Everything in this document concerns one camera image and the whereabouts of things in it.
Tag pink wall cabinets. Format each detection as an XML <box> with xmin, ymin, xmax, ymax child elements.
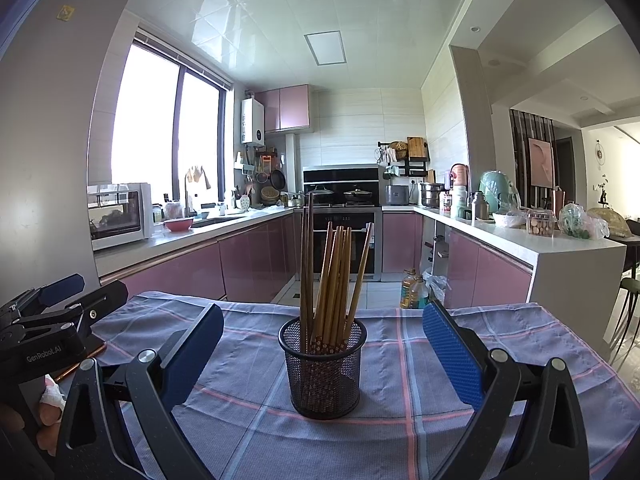
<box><xmin>255</xmin><ymin>85</ymin><xmax>316</xmax><ymax>134</ymax></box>

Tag green stool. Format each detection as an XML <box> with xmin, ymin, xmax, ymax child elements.
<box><xmin>617</xmin><ymin>277</ymin><xmax>640</xmax><ymax>356</ymax></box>

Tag white kitchen counter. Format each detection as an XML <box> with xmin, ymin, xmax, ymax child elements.
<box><xmin>92</xmin><ymin>202</ymin><xmax>628</xmax><ymax>306</ymax></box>

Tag metal kitchen faucet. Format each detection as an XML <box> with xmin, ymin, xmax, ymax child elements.
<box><xmin>183</xmin><ymin>167</ymin><xmax>199</xmax><ymax>218</ymax></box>

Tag ceiling light panel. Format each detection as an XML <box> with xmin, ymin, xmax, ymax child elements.
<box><xmin>304</xmin><ymin>31</ymin><xmax>348</xmax><ymax>66</ymax></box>

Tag black built-in stove oven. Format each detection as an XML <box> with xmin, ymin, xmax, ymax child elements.
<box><xmin>301</xmin><ymin>164</ymin><xmax>383</xmax><ymax>283</ymax></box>

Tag plastic bag of greens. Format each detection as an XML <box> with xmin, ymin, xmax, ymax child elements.
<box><xmin>557</xmin><ymin>202</ymin><xmax>611</xmax><ymax>240</ymax></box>

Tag bunch of wooden chopsticks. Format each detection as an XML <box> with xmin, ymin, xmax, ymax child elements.
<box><xmin>299</xmin><ymin>192</ymin><xmax>375</xmax><ymax>361</ymax></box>

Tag white bowl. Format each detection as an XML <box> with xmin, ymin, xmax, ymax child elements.
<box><xmin>492</xmin><ymin>210</ymin><xmax>527</xmax><ymax>228</ymax></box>

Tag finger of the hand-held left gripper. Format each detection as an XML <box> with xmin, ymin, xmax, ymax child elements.
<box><xmin>0</xmin><ymin>273</ymin><xmax>87</xmax><ymax>318</ymax></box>
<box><xmin>0</xmin><ymin>280</ymin><xmax>130</xmax><ymax>343</ymax></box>

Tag person's left hand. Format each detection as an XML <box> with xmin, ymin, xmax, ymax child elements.
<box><xmin>0</xmin><ymin>374</ymin><xmax>68</xmax><ymax>457</ymax></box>

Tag pink wall picture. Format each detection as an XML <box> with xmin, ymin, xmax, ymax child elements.
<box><xmin>529</xmin><ymin>137</ymin><xmax>555</xmax><ymax>188</ymax></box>

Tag grey refrigerator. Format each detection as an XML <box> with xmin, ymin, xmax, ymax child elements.
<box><xmin>0</xmin><ymin>0</ymin><xmax>138</xmax><ymax>311</ymax></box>

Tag white plastic bag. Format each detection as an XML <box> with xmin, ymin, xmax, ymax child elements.
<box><xmin>424</xmin><ymin>270</ymin><xmax>448</xmax><ymax>306</ymax></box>

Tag steel stockpot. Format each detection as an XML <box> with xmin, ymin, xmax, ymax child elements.
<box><xmin>420</xmin><ymin>182</ymin><xmax>445</xmax><ymax>208</ymax></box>

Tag large kitchen window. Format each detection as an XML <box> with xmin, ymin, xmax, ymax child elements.
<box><xmin>111</xmin><ymin>30</ymin><xmax>233</xmax><ymax>211</ymax></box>

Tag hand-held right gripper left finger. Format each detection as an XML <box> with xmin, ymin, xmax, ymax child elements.
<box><xmin>55</xmin><ymin>302</ymin><xmax>225</xmax><ymax>480</ymax></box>

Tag white countertop oven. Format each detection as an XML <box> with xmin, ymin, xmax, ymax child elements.
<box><xmin>87</xmin><ymin>182</ymin><xmax>153</xmax><ymax>252</ymax></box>

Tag silver rice cooker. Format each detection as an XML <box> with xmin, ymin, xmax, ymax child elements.
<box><xmin>384</xmin><ymin>184</ymin><xmax>411</xmax><ymax>207</ymax></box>

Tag black mesh utensil holder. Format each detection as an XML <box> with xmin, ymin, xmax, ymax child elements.
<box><xmin>278</xmin><ymin>316</ymin><xmax>368</xmax><ymax>420</ymax></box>

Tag dark slatted wall panel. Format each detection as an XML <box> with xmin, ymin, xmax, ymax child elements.
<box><xmin>510</xmin><ymin>109</ymin><xmax>557</xmax><ymax>208</ymax></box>

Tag black wall rack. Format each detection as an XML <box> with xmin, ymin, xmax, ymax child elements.
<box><xmin>378</xmin><ymin>137</ymin><xmax>430</xmax><ymax>177</ymax></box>

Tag clear snack container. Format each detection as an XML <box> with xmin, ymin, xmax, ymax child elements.
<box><xmin>526</xmin><ymin>210</ymin><xmax>557</xmax><ymax>237</ymax></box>

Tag white wall water heater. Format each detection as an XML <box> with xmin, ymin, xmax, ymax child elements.
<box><xmin>241</xmin><ymin>97</ymin><xmax>266</xmax><ymax>147</ymax></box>

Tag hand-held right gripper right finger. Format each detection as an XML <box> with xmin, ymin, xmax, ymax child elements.
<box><xmin>421</xmin><ymin>300</ymin><xmax>591</xmax><ymax>480</ymax></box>

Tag grey plaid tablecloth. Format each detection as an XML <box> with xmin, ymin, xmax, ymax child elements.
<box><xmin>65</xmin><ymin>290</ymin><xmax>640</xmax><ymax>480</ymax></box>

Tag pink base cabinets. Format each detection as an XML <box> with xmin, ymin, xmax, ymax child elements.
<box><xmin>97</xmin><ymin>212</ymin><xmax>303</xmax><ymax>306</ymax></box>
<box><xmin>382</xmin><ymin>210</ymin><xmax>535</xmax><ymax>311</ymax></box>

